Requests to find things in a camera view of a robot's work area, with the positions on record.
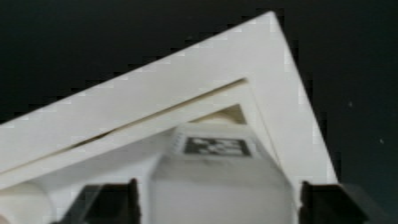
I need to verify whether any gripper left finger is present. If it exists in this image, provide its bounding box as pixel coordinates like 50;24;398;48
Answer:
55;179;142;224

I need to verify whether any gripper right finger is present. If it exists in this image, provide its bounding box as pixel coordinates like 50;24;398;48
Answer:
301;180;393;224

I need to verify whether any white table leg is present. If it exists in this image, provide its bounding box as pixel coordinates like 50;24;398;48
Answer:
144;121;299;224

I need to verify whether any white square table top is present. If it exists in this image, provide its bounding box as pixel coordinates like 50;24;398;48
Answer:
0;82;279;224

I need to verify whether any white U-shaped fence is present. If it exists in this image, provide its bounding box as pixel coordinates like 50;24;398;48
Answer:
0;12;336;189

